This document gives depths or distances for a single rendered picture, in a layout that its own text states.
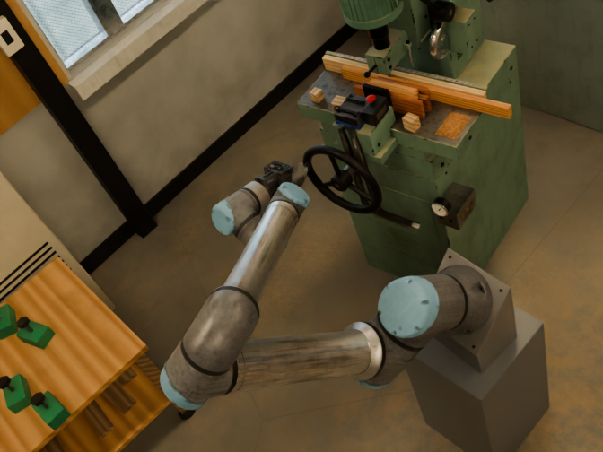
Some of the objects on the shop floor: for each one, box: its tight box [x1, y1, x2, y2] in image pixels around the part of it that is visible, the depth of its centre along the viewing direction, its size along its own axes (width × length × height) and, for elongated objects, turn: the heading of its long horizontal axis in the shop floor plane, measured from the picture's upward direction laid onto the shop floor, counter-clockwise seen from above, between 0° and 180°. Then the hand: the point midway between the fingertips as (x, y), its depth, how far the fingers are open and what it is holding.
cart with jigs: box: [0, 256, 196, 452], centre depth 276 cm, size 66×57×64 cm
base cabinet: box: [332, 66, 529, 278], centre depth 284 cm, size 45×58×71 cm
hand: (303, 171), depth 229 cm, fingers closed
